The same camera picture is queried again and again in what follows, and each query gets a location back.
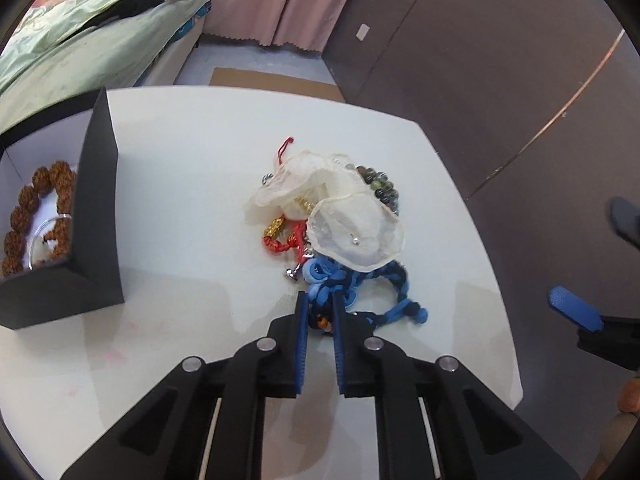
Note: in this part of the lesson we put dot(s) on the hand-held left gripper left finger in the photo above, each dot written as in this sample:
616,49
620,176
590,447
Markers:
301,350

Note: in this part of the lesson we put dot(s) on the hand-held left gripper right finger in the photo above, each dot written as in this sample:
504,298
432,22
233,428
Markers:
339,350

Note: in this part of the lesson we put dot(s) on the white organza pouch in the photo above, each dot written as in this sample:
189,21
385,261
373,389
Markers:
340,180
350,230
272,195

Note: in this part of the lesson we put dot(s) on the white wall socket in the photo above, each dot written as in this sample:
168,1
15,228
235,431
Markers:
363,32

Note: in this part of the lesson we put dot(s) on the pale green quilt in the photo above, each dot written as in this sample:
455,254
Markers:
90,30

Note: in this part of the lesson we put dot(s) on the pink curtain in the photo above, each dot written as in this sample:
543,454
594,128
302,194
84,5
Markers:
280,0

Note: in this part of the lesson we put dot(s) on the silver bangle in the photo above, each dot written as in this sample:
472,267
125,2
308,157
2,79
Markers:
50,218

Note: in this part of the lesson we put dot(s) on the black jewelry box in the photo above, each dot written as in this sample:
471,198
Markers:
97,240

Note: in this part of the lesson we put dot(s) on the brown cardboard floor sheet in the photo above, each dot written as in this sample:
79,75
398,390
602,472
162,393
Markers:
275,85

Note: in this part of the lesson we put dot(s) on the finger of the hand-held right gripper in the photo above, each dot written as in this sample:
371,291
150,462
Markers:
575,307

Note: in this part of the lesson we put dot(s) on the black garment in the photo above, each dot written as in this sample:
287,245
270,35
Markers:
127,6

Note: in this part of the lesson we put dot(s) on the bed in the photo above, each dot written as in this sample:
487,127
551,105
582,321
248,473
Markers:
165,55

